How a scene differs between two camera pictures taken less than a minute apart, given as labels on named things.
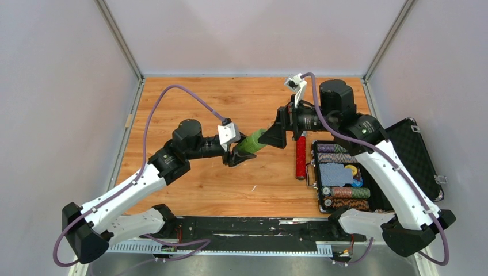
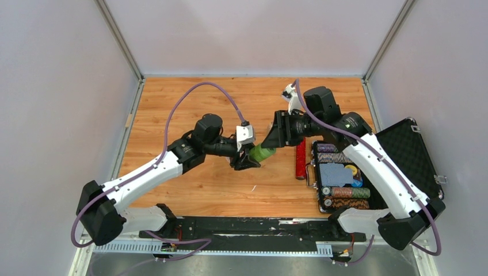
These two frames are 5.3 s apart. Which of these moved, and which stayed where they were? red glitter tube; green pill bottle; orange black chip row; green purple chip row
Moved: green pill bottle
Stayed: green purple chip row; red glitter tube; orange black chip row
